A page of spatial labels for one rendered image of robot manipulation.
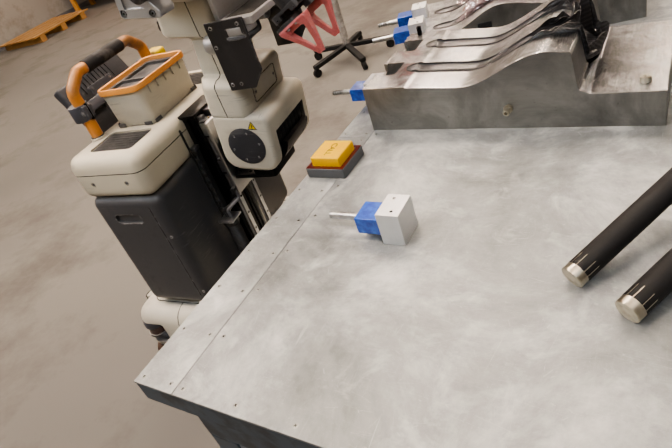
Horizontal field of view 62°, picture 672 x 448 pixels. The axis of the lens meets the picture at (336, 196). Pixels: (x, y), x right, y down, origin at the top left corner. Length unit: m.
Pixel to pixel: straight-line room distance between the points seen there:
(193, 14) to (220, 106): 0.22
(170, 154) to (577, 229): 1.06
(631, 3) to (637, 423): 0.95
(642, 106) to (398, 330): 0.51
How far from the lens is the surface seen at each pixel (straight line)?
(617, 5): 1.35
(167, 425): 1.89
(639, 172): 0.87
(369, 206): 0.82
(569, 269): 0.69
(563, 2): 1.09
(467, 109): 1.01
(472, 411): 0.61
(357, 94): 1.21
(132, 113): 1.59
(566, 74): 0.95
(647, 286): 0.66
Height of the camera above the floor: 1.30
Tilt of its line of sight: 32 degrees down
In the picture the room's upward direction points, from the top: 20 degrees counter-clockwise
